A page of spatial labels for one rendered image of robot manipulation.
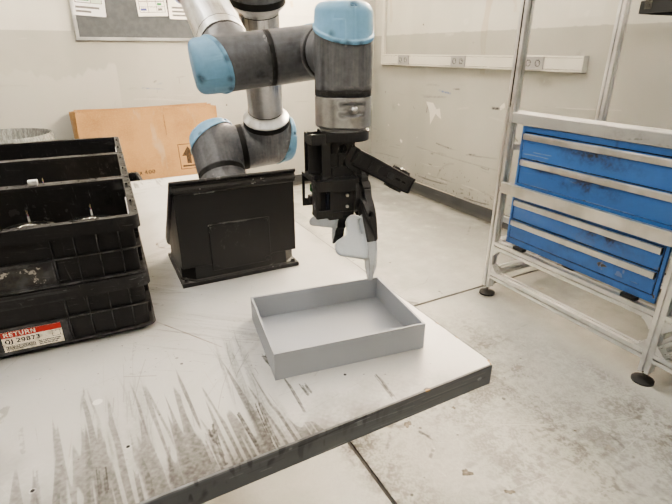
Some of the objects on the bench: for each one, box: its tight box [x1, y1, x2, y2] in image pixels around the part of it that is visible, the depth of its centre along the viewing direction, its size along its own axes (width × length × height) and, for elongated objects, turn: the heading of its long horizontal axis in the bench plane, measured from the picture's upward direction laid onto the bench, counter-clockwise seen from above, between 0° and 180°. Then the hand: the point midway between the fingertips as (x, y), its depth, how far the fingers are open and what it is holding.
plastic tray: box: [250, 276, 425, 381], centre depth 88 cm, size 27×20×5 cm
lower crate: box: [0, 229, 156, 359], centre depth 92 cm, size 40×30×12 cm
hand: (354, 260), depth 73 cm, fingers open, 14 cm apart
